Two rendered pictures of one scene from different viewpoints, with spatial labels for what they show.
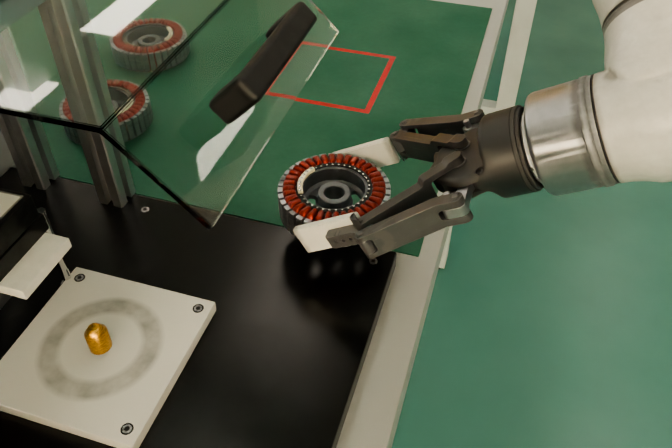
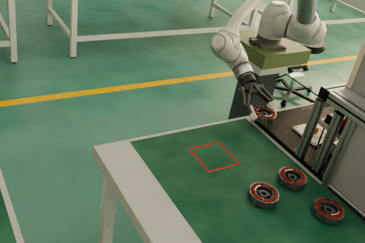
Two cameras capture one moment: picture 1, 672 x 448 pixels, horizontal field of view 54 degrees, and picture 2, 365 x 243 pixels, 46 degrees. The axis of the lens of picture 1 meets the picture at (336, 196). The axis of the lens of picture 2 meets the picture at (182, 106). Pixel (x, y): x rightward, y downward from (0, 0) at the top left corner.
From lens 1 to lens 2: 2.28 m
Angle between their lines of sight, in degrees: 100
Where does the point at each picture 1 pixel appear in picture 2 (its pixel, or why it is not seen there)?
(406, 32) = (171, 152)
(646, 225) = not seen: hidden behind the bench
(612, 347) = (96, 206)
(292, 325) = (281, 120)
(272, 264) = (276, 127)
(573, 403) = not seen: hidden behind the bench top
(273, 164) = (256, 146)
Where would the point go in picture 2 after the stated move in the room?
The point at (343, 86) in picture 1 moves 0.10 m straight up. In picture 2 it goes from (215, 151) to (220, 132)
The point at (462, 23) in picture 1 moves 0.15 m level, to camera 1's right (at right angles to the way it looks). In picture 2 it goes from (149, 144) to (125, 126)
